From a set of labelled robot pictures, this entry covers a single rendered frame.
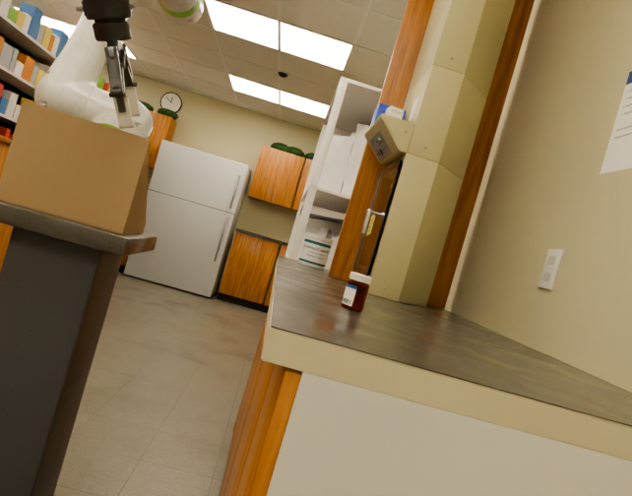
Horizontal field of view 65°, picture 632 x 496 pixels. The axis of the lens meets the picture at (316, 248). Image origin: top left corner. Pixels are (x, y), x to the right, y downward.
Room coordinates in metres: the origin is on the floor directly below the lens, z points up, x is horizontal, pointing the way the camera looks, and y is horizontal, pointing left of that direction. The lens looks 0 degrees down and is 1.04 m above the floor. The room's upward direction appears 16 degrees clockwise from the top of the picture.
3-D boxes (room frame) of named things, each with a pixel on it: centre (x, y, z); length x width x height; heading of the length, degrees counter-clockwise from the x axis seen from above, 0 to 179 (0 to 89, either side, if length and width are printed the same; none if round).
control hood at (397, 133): (1.76, -0.13, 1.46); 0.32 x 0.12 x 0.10; 4
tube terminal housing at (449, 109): (1.77, -0.31, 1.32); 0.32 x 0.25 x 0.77; 4
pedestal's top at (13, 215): (1.22, 0.57, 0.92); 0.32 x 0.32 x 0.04; 7
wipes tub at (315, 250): (2.36, 0.00, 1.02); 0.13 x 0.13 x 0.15
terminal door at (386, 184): (1.76, -0.18, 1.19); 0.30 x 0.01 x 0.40; 4
